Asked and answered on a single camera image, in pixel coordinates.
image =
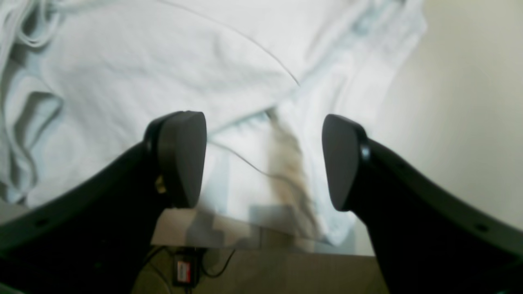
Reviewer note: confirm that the black power adapter on floor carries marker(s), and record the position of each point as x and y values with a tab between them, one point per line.
186	269

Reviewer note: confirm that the white T-shirt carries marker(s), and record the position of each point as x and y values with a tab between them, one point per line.
82	79

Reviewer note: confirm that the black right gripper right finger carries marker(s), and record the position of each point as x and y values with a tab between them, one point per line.
426	241

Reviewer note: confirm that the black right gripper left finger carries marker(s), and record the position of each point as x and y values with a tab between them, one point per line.
95	238

